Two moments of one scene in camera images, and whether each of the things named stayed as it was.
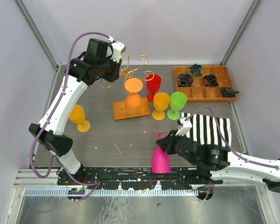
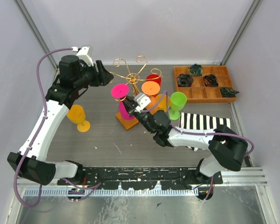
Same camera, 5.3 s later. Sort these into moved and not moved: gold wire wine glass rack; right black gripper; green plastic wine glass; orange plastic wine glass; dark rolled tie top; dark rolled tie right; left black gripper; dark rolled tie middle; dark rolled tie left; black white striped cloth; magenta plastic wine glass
Moved: magenta plastic wine glass; left black gripper; gold wire wine glass rack; right black gripper; orange plastic wine glass
Not moved: dark rolled tie top; dark rolled tie left; dark rolled tie right; black white striped cloth; green plastic wine glass; dark rolled tie middle
